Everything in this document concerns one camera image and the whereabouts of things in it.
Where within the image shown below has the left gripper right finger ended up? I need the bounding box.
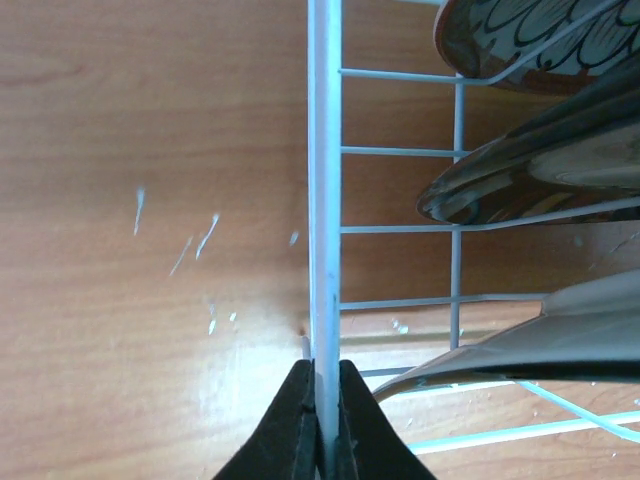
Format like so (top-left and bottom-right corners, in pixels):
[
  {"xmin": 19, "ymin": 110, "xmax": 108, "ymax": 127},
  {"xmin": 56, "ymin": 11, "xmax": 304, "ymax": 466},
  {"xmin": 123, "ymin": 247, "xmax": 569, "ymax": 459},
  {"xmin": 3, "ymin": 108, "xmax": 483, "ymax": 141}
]
[{"xmin": 336, "ymin": 360, "xmax": 435, "ymax": 480}]

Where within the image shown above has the dark brown round plate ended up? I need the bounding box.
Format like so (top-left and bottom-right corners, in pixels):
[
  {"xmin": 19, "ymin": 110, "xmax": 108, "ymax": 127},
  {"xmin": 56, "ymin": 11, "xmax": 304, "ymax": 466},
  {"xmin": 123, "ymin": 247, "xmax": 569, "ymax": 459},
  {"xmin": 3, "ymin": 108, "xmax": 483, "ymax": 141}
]
[{"xmin": 416, "ymin": 58, "xmax": 639, "ymax": 225}]

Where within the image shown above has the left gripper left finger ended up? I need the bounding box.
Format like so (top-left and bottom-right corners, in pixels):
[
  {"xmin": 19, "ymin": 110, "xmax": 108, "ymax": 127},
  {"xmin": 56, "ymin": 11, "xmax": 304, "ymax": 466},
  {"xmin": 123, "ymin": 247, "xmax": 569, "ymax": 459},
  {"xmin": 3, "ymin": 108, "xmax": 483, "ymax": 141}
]
[{"xmin": 214, "ymin": 360, "xmax": 318, "ymax": 480}]

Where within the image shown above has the patterned round plate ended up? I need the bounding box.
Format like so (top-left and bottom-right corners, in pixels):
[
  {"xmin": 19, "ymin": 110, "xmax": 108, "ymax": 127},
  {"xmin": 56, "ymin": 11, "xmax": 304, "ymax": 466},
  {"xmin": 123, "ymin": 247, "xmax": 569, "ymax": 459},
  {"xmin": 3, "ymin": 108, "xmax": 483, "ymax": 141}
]
[{"xmin": 434, "ymin": 1, "xmax": 639, "ymax": 95}]

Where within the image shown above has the white wire dish rack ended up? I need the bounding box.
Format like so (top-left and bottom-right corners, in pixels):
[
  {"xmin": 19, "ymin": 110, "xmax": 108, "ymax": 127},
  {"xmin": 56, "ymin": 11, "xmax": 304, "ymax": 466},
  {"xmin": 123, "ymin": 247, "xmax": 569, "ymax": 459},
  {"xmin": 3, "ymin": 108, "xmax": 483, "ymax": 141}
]
[{"xmin": 307, "ymin": 1, "xmax": 613, "ymax": 479}]

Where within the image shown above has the white square plate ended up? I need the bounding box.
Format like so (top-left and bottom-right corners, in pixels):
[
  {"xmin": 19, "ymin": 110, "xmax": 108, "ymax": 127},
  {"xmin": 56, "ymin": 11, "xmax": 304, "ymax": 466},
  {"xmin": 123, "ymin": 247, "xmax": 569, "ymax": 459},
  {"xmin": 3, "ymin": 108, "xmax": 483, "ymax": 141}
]
[{"xmin": 373, "ymin": 270, "xmax": 639, "ymax": 401}]

